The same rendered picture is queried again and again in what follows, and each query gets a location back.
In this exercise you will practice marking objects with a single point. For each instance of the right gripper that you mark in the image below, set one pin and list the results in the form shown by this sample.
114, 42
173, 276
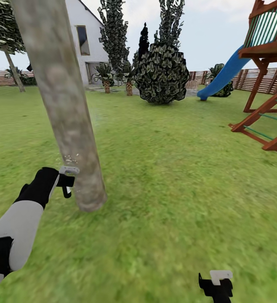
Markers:
225, 287

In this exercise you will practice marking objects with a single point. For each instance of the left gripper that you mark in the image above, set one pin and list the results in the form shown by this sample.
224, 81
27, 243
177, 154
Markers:
67, 181

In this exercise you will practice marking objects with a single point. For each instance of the pesticide atomizer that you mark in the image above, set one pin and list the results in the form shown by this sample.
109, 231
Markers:
67, 191

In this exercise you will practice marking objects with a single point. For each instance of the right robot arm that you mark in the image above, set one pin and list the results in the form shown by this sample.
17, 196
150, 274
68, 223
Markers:
219, 287

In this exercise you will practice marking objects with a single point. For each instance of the garden chair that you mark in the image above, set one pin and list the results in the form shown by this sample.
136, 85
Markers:
192, 84

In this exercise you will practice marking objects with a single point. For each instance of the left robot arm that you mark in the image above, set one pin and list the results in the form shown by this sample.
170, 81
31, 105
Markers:
18, 226

